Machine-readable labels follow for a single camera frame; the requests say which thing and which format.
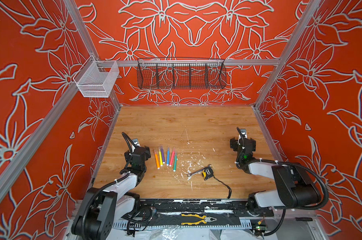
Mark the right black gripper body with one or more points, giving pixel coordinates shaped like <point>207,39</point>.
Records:
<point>235,143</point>

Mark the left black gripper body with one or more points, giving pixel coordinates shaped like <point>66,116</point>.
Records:
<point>128,156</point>

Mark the orange marker pen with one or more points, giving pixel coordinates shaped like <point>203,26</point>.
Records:
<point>156,159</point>

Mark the yellow marker pen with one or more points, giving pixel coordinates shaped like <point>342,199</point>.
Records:
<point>160,156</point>

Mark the purple marker pen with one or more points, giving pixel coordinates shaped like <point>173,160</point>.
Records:
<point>163,156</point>

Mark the blue marker pen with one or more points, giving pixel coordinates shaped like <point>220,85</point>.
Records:
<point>168,156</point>

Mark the green marker pen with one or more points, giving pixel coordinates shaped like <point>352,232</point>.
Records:
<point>175,162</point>

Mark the pink marker pen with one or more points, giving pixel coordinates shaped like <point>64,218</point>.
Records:
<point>172,157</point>

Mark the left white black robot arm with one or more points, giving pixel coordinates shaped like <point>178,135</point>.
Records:
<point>101,207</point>

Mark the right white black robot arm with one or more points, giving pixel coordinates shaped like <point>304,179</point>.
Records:
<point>297,187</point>

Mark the yellow black tape measure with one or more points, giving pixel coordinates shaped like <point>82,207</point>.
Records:
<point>207,173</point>

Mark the silver wrench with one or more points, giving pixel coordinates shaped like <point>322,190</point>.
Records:
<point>198,171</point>

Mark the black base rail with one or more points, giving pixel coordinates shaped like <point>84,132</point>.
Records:
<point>236,207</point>

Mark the yellow handled pliers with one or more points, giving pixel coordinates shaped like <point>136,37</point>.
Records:
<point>195,219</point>

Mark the black wire basket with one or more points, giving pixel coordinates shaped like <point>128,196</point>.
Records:
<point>181,74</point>

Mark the white wire basket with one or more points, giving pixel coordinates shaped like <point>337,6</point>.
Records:
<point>96,79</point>

